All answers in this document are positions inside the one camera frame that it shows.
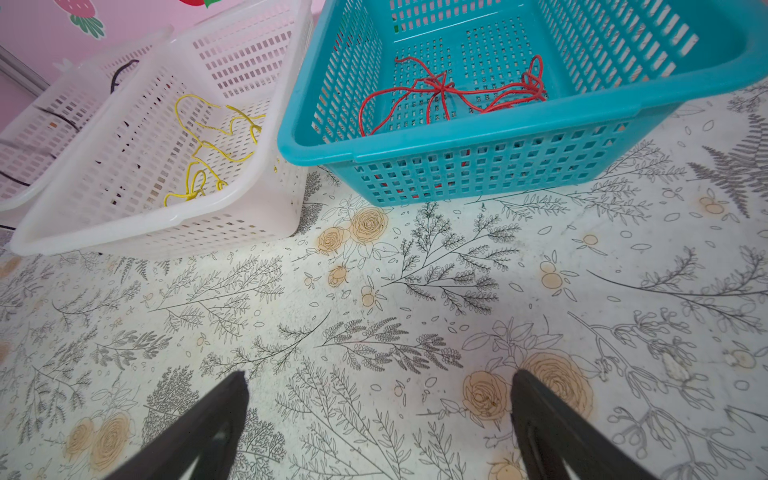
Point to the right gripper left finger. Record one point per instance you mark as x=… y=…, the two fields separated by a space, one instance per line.
x=202 y=443

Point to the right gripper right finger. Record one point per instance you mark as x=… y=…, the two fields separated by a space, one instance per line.
x=557 y=443

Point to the middle white plastic basket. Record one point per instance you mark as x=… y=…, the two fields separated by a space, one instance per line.
x=183 y=159

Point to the white plastic basket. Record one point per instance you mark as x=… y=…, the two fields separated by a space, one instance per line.
x=183 y=159
x=33 y=143

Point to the teal plastic basket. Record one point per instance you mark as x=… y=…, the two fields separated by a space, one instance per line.
x=413 y=101

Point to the left white plastic basket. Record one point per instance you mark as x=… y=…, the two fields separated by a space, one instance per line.
x=33 y=143

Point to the left aluminium corner post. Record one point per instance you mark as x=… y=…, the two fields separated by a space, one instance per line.
x=21 y=74

